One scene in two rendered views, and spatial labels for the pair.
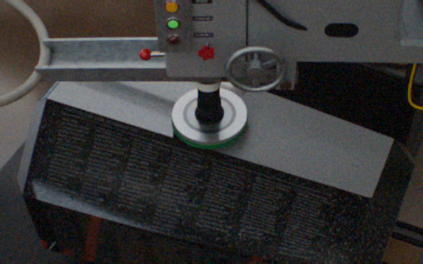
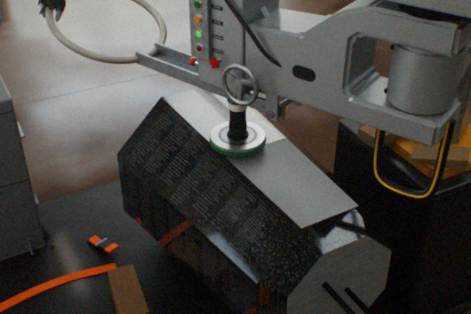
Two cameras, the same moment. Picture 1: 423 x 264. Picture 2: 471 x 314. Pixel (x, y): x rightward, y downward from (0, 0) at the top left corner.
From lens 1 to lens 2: 1.13 m
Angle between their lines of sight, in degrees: 30
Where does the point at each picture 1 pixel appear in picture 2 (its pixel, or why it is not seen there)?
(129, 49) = not seen: hidden behind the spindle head
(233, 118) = (249, 142)
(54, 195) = (132, 159)
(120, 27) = (301, 127)
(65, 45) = (166, 50)
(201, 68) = (216, 80)
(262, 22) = (254, 52)
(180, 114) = (221, 128)
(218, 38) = (226, 56)
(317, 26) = (287, 65)
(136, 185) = (176, 167)
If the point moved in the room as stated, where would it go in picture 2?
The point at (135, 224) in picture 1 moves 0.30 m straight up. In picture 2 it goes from (162, 193) to (157, 130)
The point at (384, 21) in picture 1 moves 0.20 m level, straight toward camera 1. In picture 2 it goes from (333, 73) to (283, 92)
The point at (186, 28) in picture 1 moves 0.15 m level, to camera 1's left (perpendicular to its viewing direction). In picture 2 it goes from (205, 41) to (170, 31)
